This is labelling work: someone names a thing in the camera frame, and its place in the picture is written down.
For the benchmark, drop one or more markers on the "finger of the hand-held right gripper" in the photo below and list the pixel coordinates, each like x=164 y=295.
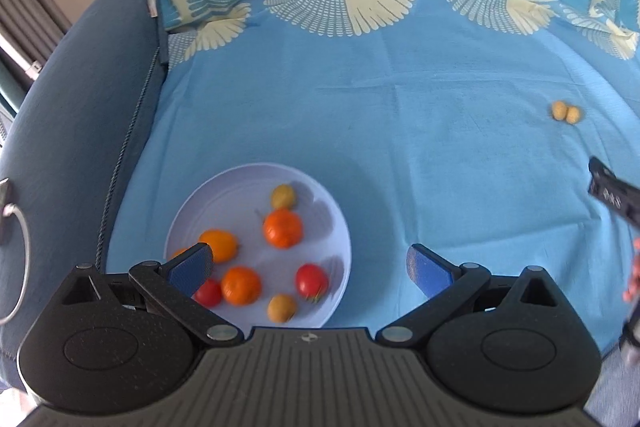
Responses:
x=612 y=197

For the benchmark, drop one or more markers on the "person's right hand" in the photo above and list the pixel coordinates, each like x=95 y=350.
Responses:
x=635 y=269

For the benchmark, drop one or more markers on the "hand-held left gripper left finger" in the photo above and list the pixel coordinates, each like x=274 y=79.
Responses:
x=192 y=267

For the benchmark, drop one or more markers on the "blue fan-patterned cloth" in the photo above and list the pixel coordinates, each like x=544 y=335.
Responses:
x=400 y=107

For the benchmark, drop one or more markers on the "pale blue plate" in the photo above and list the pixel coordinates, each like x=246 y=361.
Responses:
x=320 y=227

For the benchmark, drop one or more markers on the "red tomato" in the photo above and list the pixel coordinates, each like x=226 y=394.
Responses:
x=209 y=294
x=312 y=280

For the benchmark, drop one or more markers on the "tan longan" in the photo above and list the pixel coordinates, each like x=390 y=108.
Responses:
x=284 y=197
x=282 y=309
x=559 y=110
x=574 y=115

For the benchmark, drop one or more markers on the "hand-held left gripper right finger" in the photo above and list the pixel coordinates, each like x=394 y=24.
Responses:
x=430 y=268

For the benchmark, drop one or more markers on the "white sofa tag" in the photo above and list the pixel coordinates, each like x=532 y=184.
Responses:
x=150 y=5

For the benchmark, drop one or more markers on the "yellow-orange mandarin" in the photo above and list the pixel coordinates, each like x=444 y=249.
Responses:
x=220 y=244

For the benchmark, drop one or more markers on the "orange mandarin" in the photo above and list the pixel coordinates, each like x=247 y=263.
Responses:
x=283 y=229
x=241 y=286
x=180 y=252

